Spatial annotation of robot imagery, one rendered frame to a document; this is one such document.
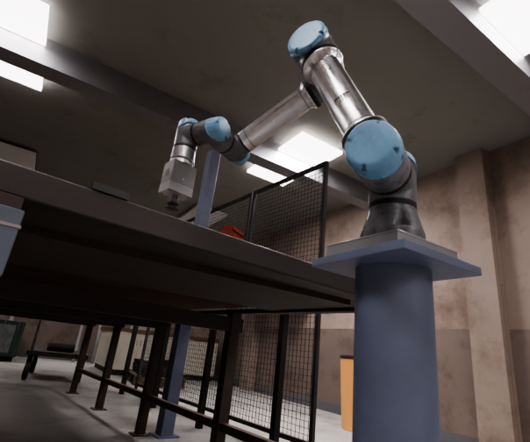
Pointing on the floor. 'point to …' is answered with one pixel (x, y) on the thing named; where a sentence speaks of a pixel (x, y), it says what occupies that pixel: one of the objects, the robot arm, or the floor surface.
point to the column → (396, 338)
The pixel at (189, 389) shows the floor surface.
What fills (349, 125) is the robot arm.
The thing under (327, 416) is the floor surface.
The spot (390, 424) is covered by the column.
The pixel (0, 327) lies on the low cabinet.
